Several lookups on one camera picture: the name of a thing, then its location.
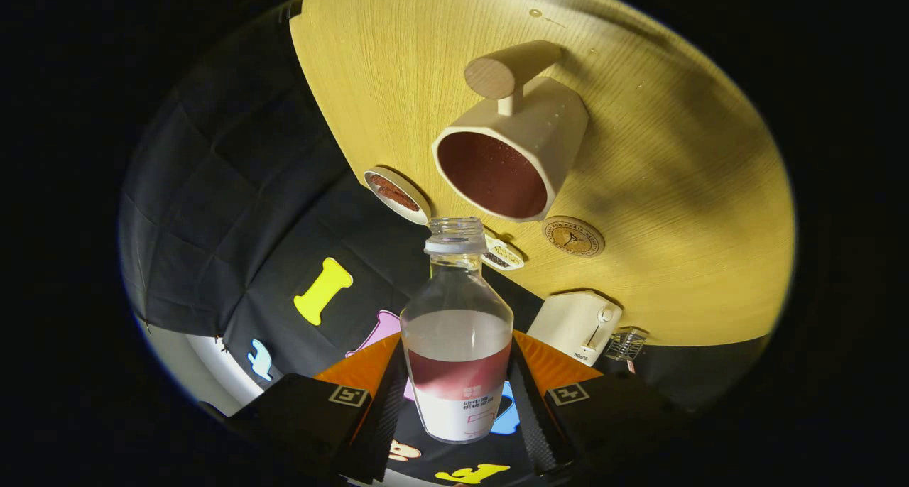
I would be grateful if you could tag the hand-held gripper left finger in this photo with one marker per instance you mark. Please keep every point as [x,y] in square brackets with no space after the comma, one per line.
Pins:
[383,416]

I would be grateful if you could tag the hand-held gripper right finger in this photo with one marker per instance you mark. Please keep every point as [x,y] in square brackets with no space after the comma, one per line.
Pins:
[529,416]

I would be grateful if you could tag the clear juice bottle pink label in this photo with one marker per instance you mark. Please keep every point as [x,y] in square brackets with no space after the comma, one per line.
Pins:
[454,359]

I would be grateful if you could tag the round brown coaster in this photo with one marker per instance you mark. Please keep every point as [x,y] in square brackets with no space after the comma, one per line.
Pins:
[574,236]

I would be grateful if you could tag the white toaster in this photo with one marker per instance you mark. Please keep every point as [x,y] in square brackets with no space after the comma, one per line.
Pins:
[568,324]

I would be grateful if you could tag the small white rectangular dish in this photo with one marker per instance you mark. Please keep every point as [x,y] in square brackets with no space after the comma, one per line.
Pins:
[503,254]

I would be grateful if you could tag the red meat piece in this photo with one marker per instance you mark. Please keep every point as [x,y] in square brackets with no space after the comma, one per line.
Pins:
[387,183]
[401,200]

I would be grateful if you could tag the round white plate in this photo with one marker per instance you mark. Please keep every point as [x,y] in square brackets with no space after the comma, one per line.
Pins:
[415,201]

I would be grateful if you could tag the wooden table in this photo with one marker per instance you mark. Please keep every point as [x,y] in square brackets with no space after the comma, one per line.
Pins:
[696,224]

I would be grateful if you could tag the black backdrop cloth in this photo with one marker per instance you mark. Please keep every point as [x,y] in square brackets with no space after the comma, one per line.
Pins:
[234,210]

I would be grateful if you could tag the black table clamp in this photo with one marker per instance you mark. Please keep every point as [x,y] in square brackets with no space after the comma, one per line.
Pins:
[290,10]

